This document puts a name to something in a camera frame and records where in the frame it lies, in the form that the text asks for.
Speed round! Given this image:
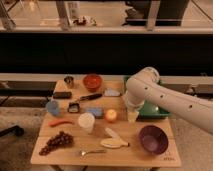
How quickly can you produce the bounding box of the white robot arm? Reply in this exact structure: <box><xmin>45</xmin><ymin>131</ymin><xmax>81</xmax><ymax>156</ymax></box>
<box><xmin>123</xmin><ymin>67</ymin><xmax>213</xmax><ymax>135</ymax></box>

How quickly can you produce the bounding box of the white plastic cup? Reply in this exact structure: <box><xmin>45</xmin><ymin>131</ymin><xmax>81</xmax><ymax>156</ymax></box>
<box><xmin>78</xmin><ymin>113</ymin><xmax>95</xmax><ymax>134</ymax></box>

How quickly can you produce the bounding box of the small metal cup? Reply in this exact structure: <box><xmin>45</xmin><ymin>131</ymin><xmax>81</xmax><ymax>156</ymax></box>
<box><xmin>64</xmin><ymin>76</ymin><xmax>74</xmax><ymax>88</ymax></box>

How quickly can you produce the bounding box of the blue plastic cup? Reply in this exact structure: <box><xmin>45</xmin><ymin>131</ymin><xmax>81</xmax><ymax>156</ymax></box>
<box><xmin>45</xmin><ymin>101</ymin><xmax>60</xmax><ymax>117</ymax></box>

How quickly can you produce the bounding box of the green plastic tray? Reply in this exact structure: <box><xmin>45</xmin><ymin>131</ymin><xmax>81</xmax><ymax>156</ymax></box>
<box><xmin>123</xmin><ymin>75</ymin><xmax>171</xmax><ymax>121</ymax></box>

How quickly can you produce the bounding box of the red-yellow apple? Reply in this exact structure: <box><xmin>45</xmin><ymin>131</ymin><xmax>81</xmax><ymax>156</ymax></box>
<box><xmin>104</xmin><ymin>109</ymin><xmax>118</xmax><ymax>123</ymax></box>

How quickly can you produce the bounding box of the yellow banana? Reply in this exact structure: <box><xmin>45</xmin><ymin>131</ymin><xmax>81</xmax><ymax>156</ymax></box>
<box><xmin>100</xmin><ymin>127</ymin><xmax>130</xmax><ymax>148</ymax></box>

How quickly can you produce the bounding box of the purple bowl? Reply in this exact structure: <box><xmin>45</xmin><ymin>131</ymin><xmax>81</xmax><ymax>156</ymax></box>
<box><xmin>138</xmin><ymin>125</ymin><xmax>169</xmax><ymax>155</ymax></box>

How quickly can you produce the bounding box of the blue sponge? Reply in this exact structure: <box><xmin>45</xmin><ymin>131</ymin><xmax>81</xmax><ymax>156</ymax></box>
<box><xmin>85</xmin><ymin>107</ymin><xmax>103</xmax><ymax>118</ymax></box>

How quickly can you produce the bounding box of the wooden table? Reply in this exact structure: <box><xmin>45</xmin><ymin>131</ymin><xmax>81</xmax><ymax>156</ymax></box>
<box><xmin>30</xmin><ymin>78</ymin><xmax>183</xmax><ymax>168</ymax></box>

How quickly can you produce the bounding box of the red bowl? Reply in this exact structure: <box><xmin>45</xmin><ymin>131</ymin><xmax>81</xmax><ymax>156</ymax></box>
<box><xmin>83</xmin><ymin>74</ymin><xmax>102</xmax><ymax>92</ymax></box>

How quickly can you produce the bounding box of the black square sponge holder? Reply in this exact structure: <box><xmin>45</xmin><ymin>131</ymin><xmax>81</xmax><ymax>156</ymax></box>
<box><xmin>67</xmin><ymin>102</ymin><xmax>80</xmax><ymax>113</ymax></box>

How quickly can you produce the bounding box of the metal spoon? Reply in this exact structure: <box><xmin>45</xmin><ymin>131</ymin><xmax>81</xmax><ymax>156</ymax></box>
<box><xmin>78</xmin><ymin>149</ymin><xmax>107</xmax><ymax>157</ymax></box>

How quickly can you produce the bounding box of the black rectangular block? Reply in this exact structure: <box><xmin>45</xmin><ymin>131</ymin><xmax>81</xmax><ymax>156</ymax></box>
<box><xmin>53</xmin><ymin>92</ymin><xmax>72</xmax><ymax>99</ymax></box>

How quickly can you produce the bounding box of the dark grape bunch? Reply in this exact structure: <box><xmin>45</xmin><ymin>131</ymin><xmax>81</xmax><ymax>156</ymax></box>
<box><xmin>39</xmin><ymin>131</ymin><xmax>74</xmax><ymax>156</ymax></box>

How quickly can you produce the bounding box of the black-handled knife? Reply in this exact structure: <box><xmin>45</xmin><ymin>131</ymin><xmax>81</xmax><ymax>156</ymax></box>
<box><xmin>74</xmin><ymin>93</ymin><xmax>102</xmax><ymax>103</ymax></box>

